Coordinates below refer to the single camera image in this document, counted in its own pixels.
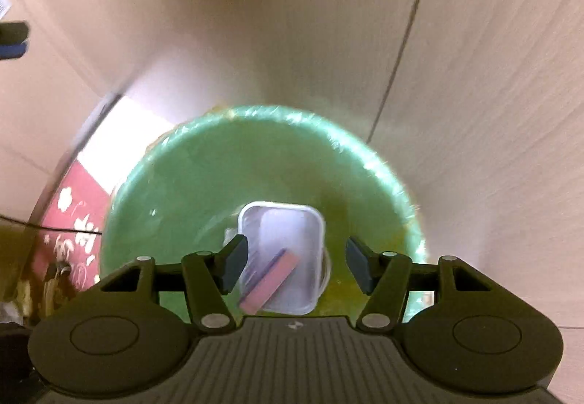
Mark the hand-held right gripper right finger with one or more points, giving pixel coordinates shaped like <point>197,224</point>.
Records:
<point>358,264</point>

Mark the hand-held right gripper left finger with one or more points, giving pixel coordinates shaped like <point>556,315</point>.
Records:
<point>235,262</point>

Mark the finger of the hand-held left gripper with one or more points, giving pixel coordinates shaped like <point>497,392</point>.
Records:
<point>12,41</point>

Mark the pink sponge block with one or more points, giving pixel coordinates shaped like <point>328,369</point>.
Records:
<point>269,283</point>

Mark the clear plastic tray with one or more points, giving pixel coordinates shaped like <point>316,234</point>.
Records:
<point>292,230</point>

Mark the green lined trash bin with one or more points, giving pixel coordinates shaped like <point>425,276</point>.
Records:
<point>191,185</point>

